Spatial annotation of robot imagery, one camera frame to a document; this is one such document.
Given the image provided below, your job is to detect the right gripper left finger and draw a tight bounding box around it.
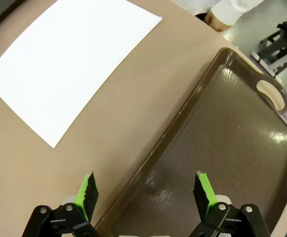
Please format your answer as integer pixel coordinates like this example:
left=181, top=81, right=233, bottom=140
left=22, top=170, right=100, bottom=237

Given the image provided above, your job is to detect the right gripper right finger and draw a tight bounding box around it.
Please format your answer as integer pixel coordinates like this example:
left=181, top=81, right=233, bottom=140
left=189, top=170, right=272, bottom=237

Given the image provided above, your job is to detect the white A4 paper stack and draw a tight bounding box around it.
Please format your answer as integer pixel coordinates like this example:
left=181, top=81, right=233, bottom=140
left=0, top=0, right=163, bottom=149

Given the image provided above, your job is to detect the person's left forearm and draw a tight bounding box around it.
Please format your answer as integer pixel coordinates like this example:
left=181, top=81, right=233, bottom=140
left=210, top=0, right=272, bottom=26

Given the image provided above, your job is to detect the person's left hand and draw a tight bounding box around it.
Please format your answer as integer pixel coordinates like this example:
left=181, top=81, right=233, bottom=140
left=204, top=9, right=233, bottom=32

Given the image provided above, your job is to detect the brown plastic tray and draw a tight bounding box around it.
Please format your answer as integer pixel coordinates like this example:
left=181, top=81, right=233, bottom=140
left=94, top=47, right=287, bottom=237

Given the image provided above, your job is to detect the grey step stool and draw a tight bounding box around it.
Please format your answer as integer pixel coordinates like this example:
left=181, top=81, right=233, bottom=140
left=251, top=31, right=287, bottom=77

